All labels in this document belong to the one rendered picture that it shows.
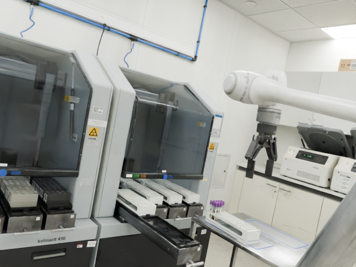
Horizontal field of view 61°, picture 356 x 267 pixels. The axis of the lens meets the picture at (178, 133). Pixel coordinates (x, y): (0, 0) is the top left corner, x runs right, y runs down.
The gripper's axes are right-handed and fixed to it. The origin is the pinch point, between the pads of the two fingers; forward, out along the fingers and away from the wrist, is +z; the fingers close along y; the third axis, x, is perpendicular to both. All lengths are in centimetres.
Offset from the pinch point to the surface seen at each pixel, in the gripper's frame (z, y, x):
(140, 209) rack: 31, -13, 56
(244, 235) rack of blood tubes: 32.6, 16.5, 12.6
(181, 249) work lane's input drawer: 36.6, -15.7, 20.9
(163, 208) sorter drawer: 36, 11, 65
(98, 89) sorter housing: -26, -34, 75
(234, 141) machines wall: 3, 215, 172
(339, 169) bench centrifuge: 12, 222, 46
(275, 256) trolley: 37.0, 19.9, -2.2
